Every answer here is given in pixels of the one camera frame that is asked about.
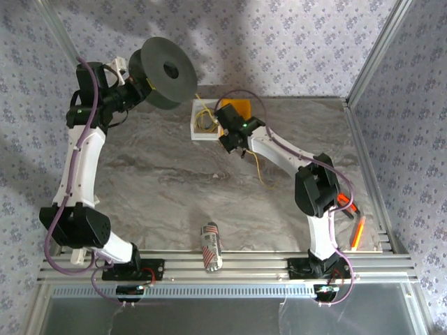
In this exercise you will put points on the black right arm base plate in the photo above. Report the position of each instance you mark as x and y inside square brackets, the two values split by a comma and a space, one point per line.
[297, 268]

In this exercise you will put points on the aluminium front rail frame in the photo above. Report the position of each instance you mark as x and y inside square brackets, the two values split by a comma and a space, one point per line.
[244, 265]

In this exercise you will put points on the aluminium right frame post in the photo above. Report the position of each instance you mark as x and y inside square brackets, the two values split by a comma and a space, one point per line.
[380, 45]

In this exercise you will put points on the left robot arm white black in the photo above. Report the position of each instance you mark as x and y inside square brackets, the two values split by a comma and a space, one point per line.
[84, 157]

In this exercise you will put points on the printed can with flag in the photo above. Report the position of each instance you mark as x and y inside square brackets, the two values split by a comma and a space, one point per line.
[211, 244]

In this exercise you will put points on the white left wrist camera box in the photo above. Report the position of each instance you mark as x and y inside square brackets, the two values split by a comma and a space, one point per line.
[117, 64]

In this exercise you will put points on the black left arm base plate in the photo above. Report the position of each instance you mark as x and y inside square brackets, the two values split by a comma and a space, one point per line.
[157, 268]

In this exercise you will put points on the aluminium left frame post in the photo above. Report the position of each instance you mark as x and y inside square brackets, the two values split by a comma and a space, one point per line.
[59, 28]

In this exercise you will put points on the aluminium frame post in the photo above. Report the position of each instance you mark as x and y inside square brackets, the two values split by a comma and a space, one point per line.
[380, 45]
[59, 28]

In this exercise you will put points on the white plastic bin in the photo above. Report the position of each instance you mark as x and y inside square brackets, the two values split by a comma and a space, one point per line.
[204, 137]

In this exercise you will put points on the white plastic bracket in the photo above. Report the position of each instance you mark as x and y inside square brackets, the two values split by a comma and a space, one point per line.
[78, 254]

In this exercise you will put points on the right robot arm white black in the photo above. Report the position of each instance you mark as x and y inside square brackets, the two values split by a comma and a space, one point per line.
[279, 150]

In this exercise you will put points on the yellow plastic bin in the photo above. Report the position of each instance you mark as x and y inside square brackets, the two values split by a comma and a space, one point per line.
[242, 106]

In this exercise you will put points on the orange pencil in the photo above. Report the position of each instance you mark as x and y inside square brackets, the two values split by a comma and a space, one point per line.
[359, 232]

